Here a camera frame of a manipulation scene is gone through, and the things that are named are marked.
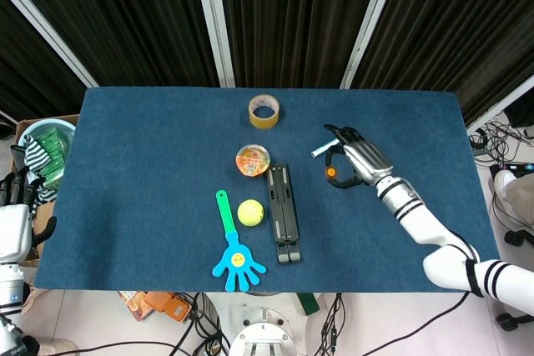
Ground orange round jelly cup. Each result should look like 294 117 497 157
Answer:
235 143 273 178

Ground blue green hand clapper toy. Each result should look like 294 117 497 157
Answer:
211 189 267 293

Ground black cable bundle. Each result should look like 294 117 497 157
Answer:
24 292 231 356
315 292 348 356

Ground dark green rectangular block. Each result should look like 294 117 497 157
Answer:
296 292 320 316

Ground green white striped cloth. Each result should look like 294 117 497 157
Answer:
23 133 58 203

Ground brown printed packet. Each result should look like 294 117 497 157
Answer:
118 291 150 323

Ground white marker with black cap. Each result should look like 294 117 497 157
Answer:
310 142 337 159

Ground black folding stand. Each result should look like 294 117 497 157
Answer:
266 163 302 265

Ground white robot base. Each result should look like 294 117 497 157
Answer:
228 292 302 356

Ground yellow tennis ball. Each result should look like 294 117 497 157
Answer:
237 198 265 228

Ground tangled black floor cables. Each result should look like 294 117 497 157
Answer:
467 120 534 176

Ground cardboard box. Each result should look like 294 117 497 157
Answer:
8 113 81 266

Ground beige trouser leg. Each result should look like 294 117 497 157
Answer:
506 172 534 226

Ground white frame post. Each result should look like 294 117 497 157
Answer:
190 0 237 88
339 0 406 90
0 0 100 88
466 75 534 132

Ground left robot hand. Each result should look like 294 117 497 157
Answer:
0 165 58 264

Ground black box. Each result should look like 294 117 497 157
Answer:
503 96 534 128

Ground orange device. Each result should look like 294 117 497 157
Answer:
144 291 194 324

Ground blue felt table mat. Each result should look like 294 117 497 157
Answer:
33 87 501 293

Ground clear packing tape roll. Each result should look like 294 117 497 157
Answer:
248 93 281 128

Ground black chair caster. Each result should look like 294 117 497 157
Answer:
495 312 529 333
503 227 534 248

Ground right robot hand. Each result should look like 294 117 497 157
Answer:
323 123 395 191

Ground white shoe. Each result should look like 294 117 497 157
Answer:
493 169 516 201

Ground light blue plastic basin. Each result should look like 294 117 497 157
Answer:
17 118 77 182

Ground green packets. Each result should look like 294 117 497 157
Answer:
33 128 70 182

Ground black pleated curtain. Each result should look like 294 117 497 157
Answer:
215 0 390 89
0 0 87 128
0 0 221 88
350 0 534 127

